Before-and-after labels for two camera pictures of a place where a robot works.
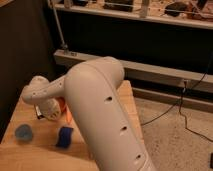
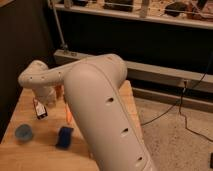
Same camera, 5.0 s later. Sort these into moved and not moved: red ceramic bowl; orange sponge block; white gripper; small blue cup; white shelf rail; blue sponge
Moved: white gripper; red ceramic bowl
Not moved: orange sponge block; blue sponge; white shelf rail; small blue cup
